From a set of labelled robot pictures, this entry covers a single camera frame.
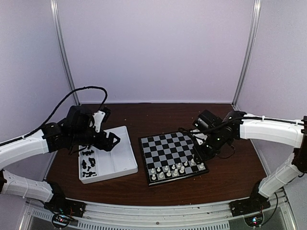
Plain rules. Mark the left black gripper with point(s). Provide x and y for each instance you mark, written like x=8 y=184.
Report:
x=108 y=144

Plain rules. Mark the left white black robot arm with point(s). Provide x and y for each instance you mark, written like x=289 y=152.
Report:
x=22 y=148

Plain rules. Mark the controller circuit board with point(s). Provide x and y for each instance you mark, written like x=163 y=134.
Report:
x=60 y=221
x=254 y=220

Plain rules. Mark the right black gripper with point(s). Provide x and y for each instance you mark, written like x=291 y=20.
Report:
x=200 y=156

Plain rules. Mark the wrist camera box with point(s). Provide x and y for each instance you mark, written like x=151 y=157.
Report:
x=206 y=120
x=78 y=118

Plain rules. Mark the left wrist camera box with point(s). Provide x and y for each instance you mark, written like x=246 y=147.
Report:
x=78 y=118

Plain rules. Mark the white king piece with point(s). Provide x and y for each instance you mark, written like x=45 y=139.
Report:
x=182 y=170

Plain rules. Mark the aluminium frame post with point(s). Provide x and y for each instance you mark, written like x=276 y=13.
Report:
x=248 y=53
x=59 y=34

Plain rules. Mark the white compartment tray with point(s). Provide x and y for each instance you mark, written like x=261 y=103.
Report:
x=118 y=162

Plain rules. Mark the left aluminium frame post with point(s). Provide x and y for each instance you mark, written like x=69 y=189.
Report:
x=59 y=34

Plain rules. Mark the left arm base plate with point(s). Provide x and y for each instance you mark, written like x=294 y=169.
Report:
x=70 y=208

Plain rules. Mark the right aluminium frame post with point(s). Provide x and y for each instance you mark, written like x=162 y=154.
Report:
x=248 y=53

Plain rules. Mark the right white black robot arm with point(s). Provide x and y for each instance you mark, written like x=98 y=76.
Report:
x=281 y=145

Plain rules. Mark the front aluminium rail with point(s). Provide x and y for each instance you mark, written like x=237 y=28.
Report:
x=210 y=216

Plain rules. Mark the left controller circuit board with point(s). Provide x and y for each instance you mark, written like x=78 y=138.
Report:
x=60 y=221

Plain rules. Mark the black white chess board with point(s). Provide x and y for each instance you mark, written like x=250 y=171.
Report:
x=165 y=150

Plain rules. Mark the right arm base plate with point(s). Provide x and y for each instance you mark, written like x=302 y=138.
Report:
x=248 y=206

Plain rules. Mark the right controller circuit board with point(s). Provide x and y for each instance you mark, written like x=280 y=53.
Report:
x=254 y=220

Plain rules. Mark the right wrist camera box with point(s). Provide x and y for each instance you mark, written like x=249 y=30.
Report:
x=206 y=120

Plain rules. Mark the black chess pieces pile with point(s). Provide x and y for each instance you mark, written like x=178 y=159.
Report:
x=87 y=163

